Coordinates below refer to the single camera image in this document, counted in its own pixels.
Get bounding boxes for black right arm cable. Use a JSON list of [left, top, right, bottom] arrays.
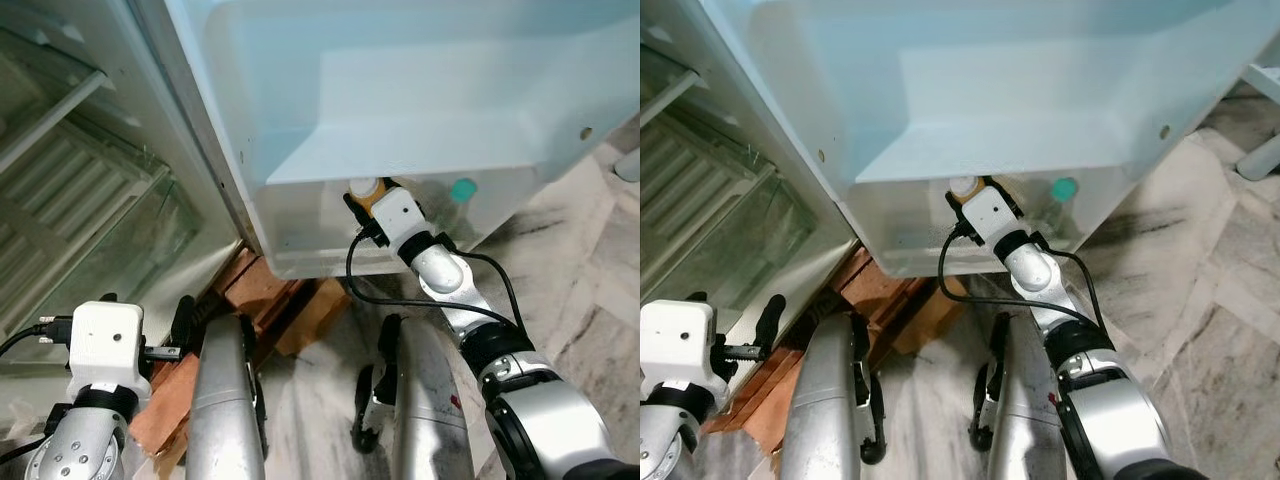
[[936, 224, 1109, 333], [345, 228, 528, 333]]

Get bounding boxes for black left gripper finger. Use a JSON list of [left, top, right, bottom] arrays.
[[754, 294, 789, 353], [170, 295, 202, 351]]

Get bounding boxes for silver robot right leg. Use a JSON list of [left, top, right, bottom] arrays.
[[966, 311, 1073, 480], [350, 313, 478, 480]]

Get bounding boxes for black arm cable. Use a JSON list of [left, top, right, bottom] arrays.
[[936, 224, 1109, 333], [345, 228, 528, 333], [0, 316, 73, 356]]

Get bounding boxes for grey fridge cabinet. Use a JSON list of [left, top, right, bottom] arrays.
[[640, 0, 853, 336], [0, 0, 253, 426]]

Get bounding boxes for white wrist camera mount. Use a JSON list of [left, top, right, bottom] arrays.
[[371, 187, 434, 250], [640, 298, 717, 393], [67, 299, 152, 397], [963, 186, 1027, 247]]

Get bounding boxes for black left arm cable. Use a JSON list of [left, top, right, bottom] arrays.
[[0, 316, 73, 356]]

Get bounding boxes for glass fridge shelf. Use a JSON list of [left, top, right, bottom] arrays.
[[0, 30, 111, 176], [640, 40, 701, 129]]

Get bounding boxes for orange bottle white cap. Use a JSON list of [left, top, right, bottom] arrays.
[[947, 175, 987, 213], [347, 176, 387, 216]]

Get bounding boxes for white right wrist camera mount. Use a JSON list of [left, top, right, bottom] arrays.
[[963, 186, 1027, 247], [371, 187, 434, 250]]

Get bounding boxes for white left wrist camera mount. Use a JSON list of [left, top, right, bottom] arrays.
[[640, 298, 717, 393], [67, 299, 152, 397]]

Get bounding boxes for silver robot leg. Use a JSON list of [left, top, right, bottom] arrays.
[[350, 313, 478, 480], [183, 313, 269, 480], [778, 311, 888, 480], [966, 311, 1073, 480]]

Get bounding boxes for clear crisper drawer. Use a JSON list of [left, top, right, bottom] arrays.
[[0, 165, 203, 336], [640, 125, 793, 313]]

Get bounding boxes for grey fridge door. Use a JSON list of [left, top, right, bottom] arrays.
[[698, 0, 1280, 280], [130, 0, 641, 281]]

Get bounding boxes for silver robot left leg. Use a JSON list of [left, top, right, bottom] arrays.
[[183, 313, 269, 480], [778, 311, 888, 480]]

